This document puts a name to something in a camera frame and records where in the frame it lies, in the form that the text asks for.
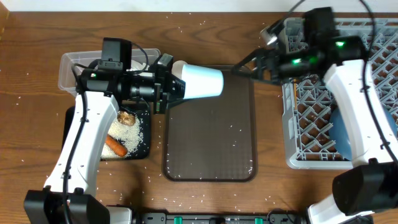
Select orange carrot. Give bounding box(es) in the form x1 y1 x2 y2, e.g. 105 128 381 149
105 135 127 157

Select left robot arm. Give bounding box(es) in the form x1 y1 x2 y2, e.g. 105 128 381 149
24 54 185 223

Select grey dishwasher rack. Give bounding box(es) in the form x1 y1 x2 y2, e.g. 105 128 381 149
282 18 397 170

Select dark blue plate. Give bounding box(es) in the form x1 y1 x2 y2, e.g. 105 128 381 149
329 108 392 167

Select wooden chopstick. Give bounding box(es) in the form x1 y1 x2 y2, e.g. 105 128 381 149
293 80 297 110

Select dried brown mushroom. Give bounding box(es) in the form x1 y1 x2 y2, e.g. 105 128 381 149
117 111 136 126

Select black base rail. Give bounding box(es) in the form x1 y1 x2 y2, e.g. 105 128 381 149
105 205 374 224

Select clear plastic bin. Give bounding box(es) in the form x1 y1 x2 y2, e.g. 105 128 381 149
58 49 160 98

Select pile of white rice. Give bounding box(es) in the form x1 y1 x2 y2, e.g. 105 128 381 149
101 118 144 161

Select dark brown serving tray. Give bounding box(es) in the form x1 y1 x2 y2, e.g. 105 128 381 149
162 65 257 182

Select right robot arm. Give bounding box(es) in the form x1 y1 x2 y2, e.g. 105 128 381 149
232 36 397 223

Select black waste tray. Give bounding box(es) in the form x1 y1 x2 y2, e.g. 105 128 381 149
119 104 151 160

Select white plastic cup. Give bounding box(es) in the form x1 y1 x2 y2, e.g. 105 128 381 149
172 60 187 79

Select light blue plastic cup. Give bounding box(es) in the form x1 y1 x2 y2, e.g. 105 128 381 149
182 64 224 100

